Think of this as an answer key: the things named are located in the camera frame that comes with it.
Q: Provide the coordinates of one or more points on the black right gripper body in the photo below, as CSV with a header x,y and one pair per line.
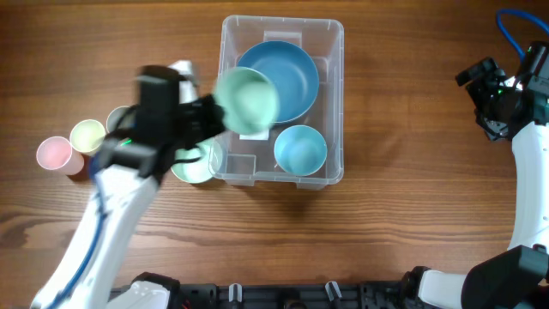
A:
x,y
489,98

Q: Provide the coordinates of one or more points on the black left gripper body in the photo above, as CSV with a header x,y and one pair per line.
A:
x,y
185,122

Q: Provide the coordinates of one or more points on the grey cup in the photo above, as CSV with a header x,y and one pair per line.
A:
x,y
114,116

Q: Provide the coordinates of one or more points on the small mint green bowl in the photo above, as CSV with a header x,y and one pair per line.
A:
x,y
210,159

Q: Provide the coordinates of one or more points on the light green cup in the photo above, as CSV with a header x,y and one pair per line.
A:
x,y
87,136

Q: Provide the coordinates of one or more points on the large mint green bowl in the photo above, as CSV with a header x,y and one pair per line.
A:
x,y
249,100

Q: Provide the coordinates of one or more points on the pink cup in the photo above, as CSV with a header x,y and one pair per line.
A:
x,y
57,154

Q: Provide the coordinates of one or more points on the clear plastic storage container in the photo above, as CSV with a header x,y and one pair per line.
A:
x,y
246,162

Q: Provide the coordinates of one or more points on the light blue bowl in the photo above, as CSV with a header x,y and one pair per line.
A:
x,y
300,150

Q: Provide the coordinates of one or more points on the dark blue bowl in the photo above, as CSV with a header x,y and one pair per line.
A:
x,y
291,70

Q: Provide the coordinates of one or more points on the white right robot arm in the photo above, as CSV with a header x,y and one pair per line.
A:
x,y
518,277

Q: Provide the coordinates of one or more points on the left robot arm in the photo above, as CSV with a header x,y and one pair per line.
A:
x,y
127,174

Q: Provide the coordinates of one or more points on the white label in container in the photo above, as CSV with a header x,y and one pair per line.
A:
x,y
262,136

